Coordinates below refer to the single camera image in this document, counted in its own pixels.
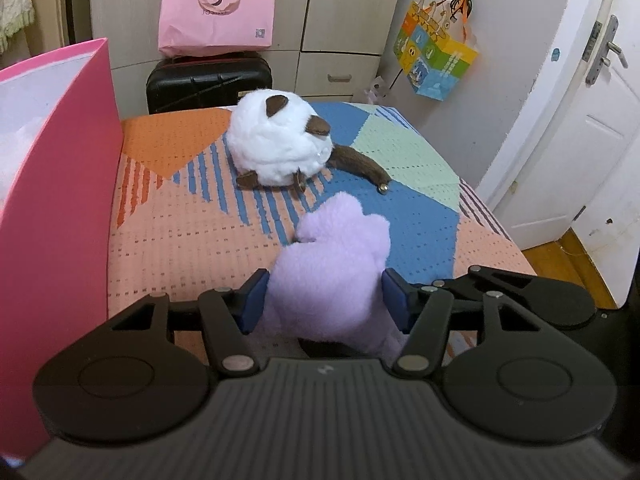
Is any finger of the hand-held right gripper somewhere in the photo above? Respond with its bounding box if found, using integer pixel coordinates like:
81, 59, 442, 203
432, 265, 508, 306

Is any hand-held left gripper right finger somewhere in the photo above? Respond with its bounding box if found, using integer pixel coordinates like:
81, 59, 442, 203
381, 268, 543, 377

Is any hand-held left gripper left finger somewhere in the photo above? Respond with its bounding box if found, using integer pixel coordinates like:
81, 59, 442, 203
111, 268, 271, 376

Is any purple plush toy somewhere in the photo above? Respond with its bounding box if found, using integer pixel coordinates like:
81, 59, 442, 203
260, 191, 408, 361

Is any pink cardboard box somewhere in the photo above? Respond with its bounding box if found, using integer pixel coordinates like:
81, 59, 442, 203
0, 37, 125, 461

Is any patchwork blanket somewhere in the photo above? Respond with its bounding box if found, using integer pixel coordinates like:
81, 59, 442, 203
107, 101, 538, 361

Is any white door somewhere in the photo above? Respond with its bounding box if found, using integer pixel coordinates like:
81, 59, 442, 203
475, 0, 640, 311

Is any white brown plush toy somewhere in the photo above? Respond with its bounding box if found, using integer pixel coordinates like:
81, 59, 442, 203
226, 89, 392, 195

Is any clear plastic bag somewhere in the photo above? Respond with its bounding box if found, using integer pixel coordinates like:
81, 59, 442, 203
365, 77, 392, 105

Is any colourful gift bag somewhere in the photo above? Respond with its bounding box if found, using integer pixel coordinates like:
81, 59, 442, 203
392, 0, 481, 102

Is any black suitcase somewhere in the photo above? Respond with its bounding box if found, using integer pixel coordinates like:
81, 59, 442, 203
146, 52, 274, 115

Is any pink tote bag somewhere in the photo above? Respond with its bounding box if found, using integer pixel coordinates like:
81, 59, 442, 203
158, 0, 277, 58

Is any beige wardrobe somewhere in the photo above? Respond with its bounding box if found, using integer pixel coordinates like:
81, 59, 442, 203
65, 0, 408, 111

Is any cream fluffy garment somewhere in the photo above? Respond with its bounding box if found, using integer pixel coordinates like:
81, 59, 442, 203
0, 0, 37, 54

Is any silver door handle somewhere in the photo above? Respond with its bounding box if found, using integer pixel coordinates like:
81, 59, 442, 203
586, 15, 630, 86

